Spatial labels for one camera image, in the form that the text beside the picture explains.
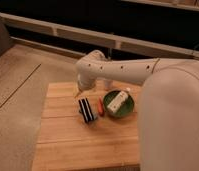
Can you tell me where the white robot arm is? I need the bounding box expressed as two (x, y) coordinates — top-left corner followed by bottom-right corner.
(76, 50), (199, 171)

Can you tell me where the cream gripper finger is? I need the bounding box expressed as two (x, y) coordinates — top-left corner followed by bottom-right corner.
(74, 91), (82, 98)

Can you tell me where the orange carrot toy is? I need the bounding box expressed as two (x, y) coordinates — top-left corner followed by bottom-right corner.
(98, 98), (104, 116)

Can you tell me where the blue sponge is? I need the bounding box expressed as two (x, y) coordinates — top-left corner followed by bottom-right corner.
(93, 113), (98, 121)

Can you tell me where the black white striped eraser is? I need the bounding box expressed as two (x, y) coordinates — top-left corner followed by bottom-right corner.
(78, 98), (94, 123)

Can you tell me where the green bowl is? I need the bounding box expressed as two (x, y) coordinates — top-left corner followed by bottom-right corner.
(102, 90), (135, 118)

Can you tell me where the white box in bowl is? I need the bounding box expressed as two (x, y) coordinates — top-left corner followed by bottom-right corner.
(107, 91), (128, 113)

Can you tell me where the wooden board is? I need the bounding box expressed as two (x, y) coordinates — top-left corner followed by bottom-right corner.
(32, 82), (140, 171)

